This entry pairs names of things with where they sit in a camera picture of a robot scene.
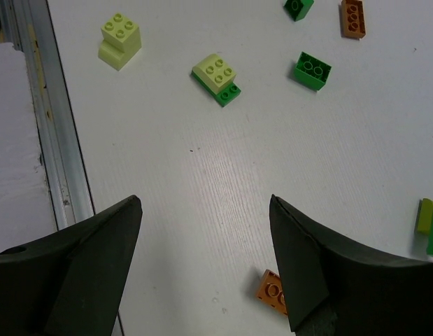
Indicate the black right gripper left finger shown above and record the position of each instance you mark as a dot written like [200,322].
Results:
[70,282]

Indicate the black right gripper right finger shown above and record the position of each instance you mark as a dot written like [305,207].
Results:
[334,285]

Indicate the green two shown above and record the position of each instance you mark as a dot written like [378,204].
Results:
[311,72]

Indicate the pale yellow on green lego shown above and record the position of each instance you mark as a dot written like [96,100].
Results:
[217,78]

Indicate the pale yellow stepped lego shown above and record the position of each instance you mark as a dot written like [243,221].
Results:
[121,41]

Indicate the brown lego brick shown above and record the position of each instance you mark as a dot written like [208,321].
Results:
[352,15]

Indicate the small green printed lego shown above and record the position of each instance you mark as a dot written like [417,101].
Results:
[298,9]

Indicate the orange lego brick with lime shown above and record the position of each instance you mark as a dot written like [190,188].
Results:
[270,292]

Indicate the green lime long lego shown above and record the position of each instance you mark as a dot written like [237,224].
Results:
[424,222]

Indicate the aluminium table edge rail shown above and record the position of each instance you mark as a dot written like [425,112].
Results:
[28,25]

